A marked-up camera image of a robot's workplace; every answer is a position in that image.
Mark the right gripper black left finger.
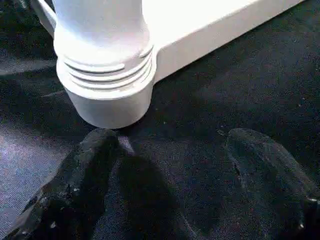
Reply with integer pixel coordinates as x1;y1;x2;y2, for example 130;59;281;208
4;128;121;240

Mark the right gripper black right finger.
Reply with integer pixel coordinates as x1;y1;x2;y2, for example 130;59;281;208
224;127;320;240

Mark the white plastic table leg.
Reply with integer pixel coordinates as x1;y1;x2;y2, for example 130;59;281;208
51;0;154;91

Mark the white plastic stool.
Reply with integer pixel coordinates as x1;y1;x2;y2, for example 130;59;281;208
31;0;310;130

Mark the black glossy mat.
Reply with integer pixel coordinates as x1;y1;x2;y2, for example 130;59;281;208
0;0;320;240

